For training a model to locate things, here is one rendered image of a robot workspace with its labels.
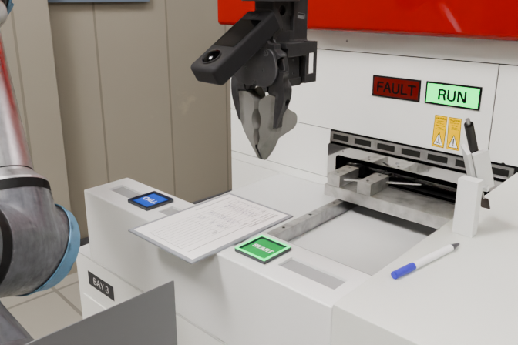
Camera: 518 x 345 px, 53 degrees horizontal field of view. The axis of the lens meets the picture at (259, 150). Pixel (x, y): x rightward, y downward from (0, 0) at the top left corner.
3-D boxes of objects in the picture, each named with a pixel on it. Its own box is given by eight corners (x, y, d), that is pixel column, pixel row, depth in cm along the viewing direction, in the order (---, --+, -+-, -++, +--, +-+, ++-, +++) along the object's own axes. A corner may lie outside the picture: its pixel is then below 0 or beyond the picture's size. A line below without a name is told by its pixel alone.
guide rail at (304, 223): (358, 199, 128) (358, 188, 127) (364, 202, 126) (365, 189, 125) (203, 277, 93) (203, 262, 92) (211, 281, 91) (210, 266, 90)
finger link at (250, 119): (285, 151, 72) (287, 85, 69) (256, 161, 68) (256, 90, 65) (268, 147, 74) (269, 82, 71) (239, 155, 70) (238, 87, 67)
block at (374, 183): (375, 183, 121) (376, 171, 120) (388, 186, 119) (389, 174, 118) (356, 192, 116) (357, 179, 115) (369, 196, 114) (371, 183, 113)
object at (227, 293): (132, 242, 106) (126, 176, 102) (368, 369, 70) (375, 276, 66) (89, 258, 99) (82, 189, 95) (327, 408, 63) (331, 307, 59)
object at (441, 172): (330, 176, 136) (331, 141, 133) (506, 226, 107) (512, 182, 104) (326, 178, 134) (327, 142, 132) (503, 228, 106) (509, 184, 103)
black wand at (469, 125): (471, 123, 68) (475, 116, 69) (460, 122, 69) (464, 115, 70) (489, 212, 81) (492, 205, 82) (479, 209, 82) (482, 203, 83)
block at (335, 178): (346, 175, 127) (347, 164, 126) (358, 179, 124) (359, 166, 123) (327, 184, 121) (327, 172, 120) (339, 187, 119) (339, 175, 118)
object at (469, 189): (464, 219, 81) (474, 136, 78) (489, 226, 79) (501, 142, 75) (447, 232, 77) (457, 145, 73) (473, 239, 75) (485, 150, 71)
